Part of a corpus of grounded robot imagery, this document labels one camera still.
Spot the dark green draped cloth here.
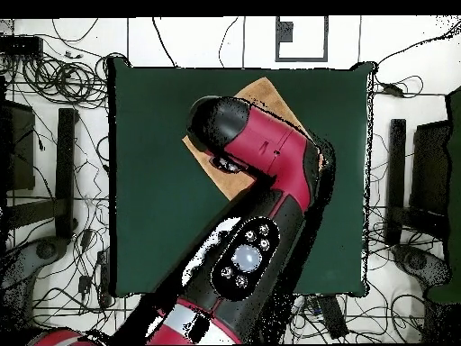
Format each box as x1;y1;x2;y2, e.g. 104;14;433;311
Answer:
426;86;461;304

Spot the black equipment box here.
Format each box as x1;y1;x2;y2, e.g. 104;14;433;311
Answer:
410;120;451;217
0;99;37;192

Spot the black stand frame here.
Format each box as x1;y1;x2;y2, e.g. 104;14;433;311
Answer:
384;118;449;246
5;107;79;241

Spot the dark green table cloth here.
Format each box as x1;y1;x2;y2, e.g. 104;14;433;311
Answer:
107;57;375;298

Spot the grey square floor frame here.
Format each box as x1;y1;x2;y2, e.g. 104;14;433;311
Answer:
275;15;330;63

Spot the coiled black cable bundle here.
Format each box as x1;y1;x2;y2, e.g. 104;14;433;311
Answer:
21;51;109;109

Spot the tan terry towel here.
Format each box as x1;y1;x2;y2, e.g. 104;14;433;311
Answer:
182;76;325;202

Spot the black box with cables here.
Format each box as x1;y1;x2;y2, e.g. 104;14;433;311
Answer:
0;34;44;57

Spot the grey chair base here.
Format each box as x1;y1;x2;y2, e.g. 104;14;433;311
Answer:
0;237;69;332
391;243;451;289

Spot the black power strip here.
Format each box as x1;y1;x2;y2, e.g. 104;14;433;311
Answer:
316;295;349;340
95;250;111;307

